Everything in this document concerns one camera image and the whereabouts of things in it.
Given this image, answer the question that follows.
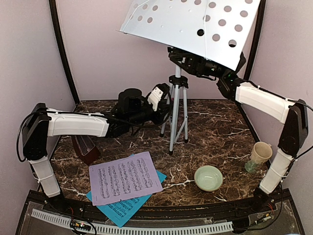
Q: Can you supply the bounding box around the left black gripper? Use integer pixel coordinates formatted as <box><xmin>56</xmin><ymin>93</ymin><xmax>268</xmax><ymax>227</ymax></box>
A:
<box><xmin>127</xmin><ymin>96</ymin><xmax>173</xmax><ymax>128</ymax></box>

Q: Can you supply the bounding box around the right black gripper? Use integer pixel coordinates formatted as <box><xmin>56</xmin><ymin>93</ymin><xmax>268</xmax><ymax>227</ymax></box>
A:
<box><xmin>169</xmin><ymin>48</ymin><xmax>229</xmax><ymax>78</ymax></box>

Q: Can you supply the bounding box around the light blue music stand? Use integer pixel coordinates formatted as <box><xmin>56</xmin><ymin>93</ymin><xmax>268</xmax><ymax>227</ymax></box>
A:
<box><xmin>115</xmin><ymin>0</ymin><xmax>262</xmax><ymax>156</ymax></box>

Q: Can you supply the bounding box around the purple sheet music page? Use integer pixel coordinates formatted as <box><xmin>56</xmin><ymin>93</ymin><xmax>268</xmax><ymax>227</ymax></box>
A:
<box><xmin>89</xmin><ymin>151</ymin><xmax>163</xmax><ymax>206</ymax></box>

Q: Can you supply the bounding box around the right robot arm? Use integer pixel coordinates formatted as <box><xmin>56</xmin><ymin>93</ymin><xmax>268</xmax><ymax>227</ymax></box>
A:
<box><xmin>168</xmin><ymin>47</ymin><xmax>309</xmax><ymax>212</ymax></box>

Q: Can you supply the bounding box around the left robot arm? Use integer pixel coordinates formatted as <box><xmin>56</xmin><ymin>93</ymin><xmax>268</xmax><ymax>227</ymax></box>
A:
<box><xmin>17</xmin><ymin>83</ymin><xmax>172</xmax><ymax>213</ymax></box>

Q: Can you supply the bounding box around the dark red wooden metronome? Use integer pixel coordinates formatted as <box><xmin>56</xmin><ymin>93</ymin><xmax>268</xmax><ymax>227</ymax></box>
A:
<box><xmin>71</xmin><ymin>135</ymin><xmax>101</xmax><ymax>165</ymax></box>

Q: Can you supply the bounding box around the pale green ceramic bowl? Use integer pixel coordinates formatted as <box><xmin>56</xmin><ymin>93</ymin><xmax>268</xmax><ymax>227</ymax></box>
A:
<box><xmin>194</xmin><ymin>165</ymin><xmax>223</xmax><ymax>192</ymax></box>

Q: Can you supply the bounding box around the beige green ceramic mug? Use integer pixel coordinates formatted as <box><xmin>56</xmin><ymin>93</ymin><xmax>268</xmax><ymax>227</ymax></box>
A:
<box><xmin>245</xmin><ymin>141</ymin><xmax>273</xmax><ymax>173</ymax></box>

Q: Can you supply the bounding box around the white slotted cable duct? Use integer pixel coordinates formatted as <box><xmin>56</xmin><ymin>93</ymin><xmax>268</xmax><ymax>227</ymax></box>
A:
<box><xmin>31</xmin><ymin>208</ymin><xmax>233</xmax><ymax>235</ymax></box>

